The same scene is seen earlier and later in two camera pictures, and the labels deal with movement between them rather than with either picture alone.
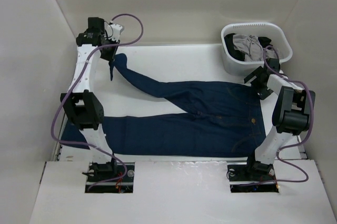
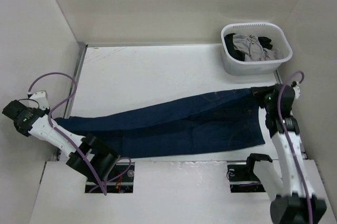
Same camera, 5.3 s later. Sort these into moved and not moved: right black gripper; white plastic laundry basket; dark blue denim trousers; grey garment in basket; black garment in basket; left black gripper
Moved: dark blue denim trousers; left black gripper; right black gripper
Not moved: grey garment in basket; black garment in basket; white plastic laundry basket
